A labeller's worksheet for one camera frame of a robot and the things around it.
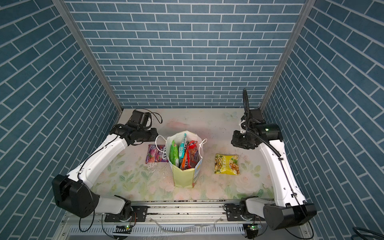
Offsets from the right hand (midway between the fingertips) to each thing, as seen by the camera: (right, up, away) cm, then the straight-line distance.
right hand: (235, 142), depth 72 cm
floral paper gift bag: (-25, -18, 0) cm, 30 cm away
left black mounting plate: (-48, -36, +2) cm, 60 cm away
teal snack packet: (-26, -3, +2) cm, 26 cm away
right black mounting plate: (-1, -36, +2) cm, 36 cm away
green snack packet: (-31, -6, +3) cm, 31 cm away
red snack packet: (-21, -9, +10) cm, 25 cm away
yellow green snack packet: (-1, -15, +17) cm, 23 cm away
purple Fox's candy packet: (-46, -11, +19) cm, 51 cm away
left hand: (-40, +3, +9) cm, 41 cm away
